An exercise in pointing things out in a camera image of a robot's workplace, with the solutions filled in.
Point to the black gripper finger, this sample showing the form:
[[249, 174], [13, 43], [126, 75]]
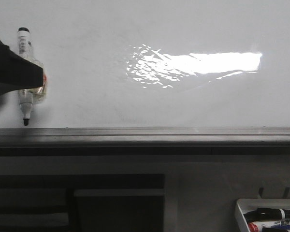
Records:
[[17, 73]]

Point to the white marker with black tip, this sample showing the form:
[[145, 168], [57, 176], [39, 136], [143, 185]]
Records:
[[29, 97]]

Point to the white whiteboard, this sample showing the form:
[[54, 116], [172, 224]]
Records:
[[157, 63]]

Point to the black cabinet below board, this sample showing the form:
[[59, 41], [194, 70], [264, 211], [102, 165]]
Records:
[[82, 203]]

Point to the white marker tray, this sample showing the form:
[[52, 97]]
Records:
[[246, 205]]

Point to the red capped marker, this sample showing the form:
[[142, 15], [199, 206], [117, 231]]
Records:
[[257, 226]]

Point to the black capped marker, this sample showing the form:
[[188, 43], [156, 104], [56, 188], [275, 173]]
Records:
[[267, 214]]

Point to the blue capped marker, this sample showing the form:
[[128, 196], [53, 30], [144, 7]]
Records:
[[283, 228]]

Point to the aluminium whiteboard frame rail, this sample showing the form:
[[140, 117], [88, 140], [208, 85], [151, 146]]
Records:
[[143, 137]]

